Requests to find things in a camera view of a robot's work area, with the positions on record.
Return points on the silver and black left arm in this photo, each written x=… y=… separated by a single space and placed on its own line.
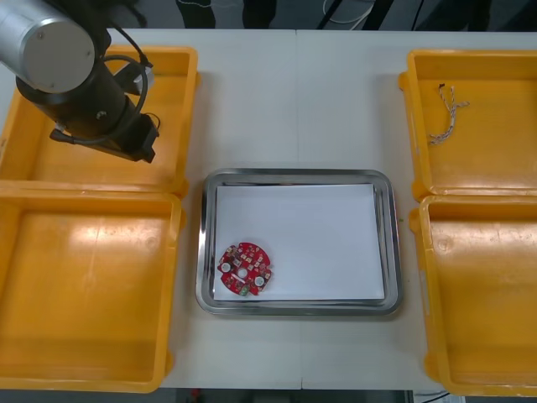
x=54 y=54

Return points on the steel tray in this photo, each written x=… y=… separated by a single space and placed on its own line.
x=200 y=252

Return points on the person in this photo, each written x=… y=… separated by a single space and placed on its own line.
x=194 y=12

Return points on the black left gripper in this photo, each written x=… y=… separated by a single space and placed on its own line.
x=140 y=138

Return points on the yellow-orange plastic bin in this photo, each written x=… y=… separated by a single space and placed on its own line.
x=92 y=294
x=495 y=159
x=172 y=109
x=486 y=302

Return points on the round red circuit board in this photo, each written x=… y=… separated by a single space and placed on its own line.
x=235 y=277

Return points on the white paper sheet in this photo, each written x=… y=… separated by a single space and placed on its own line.
x=310 y=235

